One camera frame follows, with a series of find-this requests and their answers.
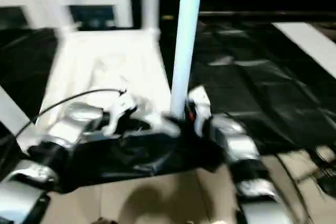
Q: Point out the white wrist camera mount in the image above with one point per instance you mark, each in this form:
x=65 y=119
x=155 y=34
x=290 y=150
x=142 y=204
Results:
x=118 y=106
x=200 y=98

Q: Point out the tan tape piece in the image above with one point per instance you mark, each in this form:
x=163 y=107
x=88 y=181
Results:
x=168 y=17

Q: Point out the white plastic table top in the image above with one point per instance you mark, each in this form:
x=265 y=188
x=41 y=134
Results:
x=105 y=51

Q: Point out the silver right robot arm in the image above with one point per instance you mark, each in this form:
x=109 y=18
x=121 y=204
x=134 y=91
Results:
x=236 y=140

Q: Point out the long black pole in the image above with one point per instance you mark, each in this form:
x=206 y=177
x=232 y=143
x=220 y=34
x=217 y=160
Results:
x=262 y=13

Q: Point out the white flat board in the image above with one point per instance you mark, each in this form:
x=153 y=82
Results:
x=309 y=43

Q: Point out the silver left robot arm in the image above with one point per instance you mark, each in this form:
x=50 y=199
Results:
x=78 y=115

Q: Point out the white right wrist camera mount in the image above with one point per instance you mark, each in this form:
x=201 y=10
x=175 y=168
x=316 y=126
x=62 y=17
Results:
x=200 y=98

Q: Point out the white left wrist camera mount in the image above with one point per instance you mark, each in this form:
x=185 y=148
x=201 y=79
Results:
x=118 y=106

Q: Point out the black plastic sheet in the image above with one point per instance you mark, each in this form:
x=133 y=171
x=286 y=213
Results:
x=249 y=90

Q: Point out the black equipment case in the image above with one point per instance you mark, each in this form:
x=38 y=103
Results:
x=329 y=184

